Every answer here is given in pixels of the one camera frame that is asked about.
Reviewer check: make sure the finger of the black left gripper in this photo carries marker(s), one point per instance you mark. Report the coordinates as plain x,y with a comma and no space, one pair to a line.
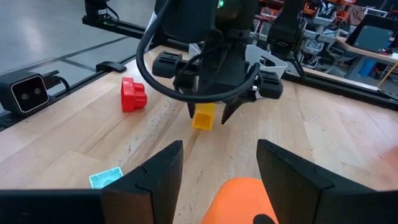
231,110
191,110

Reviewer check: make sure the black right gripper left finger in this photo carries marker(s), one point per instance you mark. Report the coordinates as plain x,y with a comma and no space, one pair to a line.
140,199

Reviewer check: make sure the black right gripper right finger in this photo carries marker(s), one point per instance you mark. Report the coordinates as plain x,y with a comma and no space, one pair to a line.
311,199

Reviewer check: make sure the yellow toy block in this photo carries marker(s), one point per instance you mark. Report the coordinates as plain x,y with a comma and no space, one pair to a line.
203,116

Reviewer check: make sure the pale cyan brick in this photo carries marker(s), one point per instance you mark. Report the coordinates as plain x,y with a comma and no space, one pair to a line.
104,179

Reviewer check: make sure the red toy brick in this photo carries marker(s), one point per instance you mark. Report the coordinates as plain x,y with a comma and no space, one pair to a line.
132,95

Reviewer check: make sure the orange soft die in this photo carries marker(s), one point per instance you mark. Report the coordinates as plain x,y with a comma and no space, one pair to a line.
236,202

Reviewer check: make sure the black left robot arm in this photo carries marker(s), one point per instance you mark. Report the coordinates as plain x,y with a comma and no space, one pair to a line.
284,28

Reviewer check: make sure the cluttered storage shelf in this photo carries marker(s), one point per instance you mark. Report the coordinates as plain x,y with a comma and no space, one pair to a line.
323,31

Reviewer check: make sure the blue background bin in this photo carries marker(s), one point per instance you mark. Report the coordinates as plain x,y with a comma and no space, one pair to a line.
367,67

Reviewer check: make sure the wooden background desk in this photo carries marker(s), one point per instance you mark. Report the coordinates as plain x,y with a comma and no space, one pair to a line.
367,51

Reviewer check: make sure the dark grey monitor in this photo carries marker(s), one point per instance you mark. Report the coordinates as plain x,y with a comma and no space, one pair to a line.
373,35

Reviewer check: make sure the black frame bracket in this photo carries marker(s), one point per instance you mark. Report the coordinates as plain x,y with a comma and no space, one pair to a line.
110,66

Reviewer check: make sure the black table-level camera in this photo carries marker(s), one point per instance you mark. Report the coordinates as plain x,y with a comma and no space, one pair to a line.
25,93

